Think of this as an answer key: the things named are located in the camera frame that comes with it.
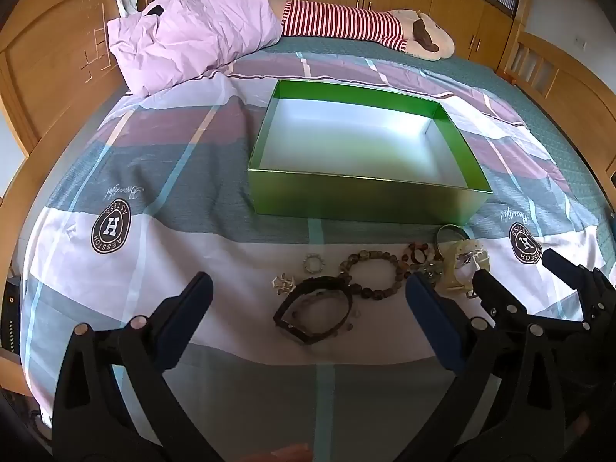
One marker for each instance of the green cardboard box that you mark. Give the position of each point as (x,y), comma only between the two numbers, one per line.
(346,192)

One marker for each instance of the wooden bed footboard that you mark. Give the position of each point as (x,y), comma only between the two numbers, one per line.
(553,72)

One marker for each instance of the small silver trinket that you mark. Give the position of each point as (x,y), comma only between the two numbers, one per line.
(284,283)

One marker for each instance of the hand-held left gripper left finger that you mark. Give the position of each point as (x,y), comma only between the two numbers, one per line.
(192,308)

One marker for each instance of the wooden bed headboard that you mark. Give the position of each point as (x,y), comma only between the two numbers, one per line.
(43,67)

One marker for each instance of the pink folded duvet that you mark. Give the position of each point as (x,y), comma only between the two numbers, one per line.
(192,33)

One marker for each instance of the thin dark bangle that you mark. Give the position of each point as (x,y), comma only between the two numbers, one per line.
(439,233)

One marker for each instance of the red white striped pillow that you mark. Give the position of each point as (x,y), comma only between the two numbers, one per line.
(337,21)

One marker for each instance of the black wrist watch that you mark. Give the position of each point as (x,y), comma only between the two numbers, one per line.
(288,317)

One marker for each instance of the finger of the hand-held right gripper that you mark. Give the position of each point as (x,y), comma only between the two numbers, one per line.
(498,301)
(594,293)

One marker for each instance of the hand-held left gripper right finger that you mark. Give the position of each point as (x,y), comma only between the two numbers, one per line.
(433,322)

